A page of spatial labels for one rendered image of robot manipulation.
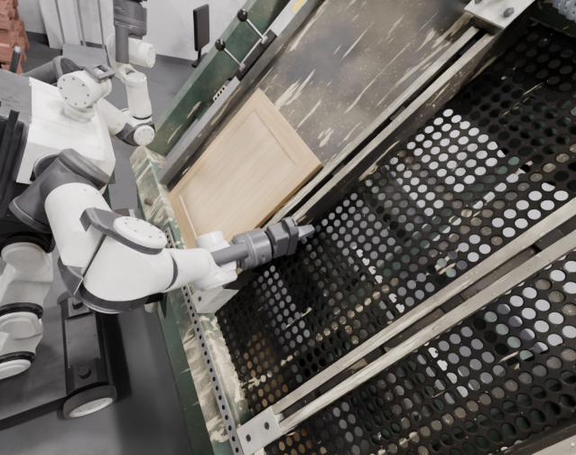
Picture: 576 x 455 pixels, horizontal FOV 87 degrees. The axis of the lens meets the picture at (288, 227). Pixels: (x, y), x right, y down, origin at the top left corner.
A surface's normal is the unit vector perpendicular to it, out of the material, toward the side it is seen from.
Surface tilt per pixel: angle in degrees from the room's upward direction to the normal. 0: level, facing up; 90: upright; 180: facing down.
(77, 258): 73
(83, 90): 79
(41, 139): 47
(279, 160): 58
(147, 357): 0
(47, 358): 0
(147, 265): 63
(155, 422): 0
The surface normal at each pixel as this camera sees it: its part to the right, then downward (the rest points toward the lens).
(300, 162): -0.56, -0.22
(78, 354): 0.30, -0.67
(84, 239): 0.64, 0.47
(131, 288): 0.42, 0.36
